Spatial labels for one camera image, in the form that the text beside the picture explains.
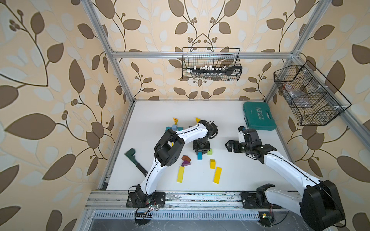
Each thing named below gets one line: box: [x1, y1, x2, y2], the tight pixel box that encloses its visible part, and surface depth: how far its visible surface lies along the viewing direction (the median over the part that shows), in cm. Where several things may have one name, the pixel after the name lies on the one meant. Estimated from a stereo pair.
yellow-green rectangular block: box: [176, 166, 185, 184], surface depth 85 cm
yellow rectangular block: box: [212, 166, 223, 185], surface depth 85 cm
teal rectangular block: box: [197, 152, 203, 161], surface depth 91 cm
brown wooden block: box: [181, 154, 192, 163], surface depth 90 cm
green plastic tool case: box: [242, 101, 277, 131], surface depth 108 cm
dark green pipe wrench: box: [124, 148, 149, 177], surface depth 91 cm
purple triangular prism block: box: [181, 160, 191, 167], surface depth 88 cm
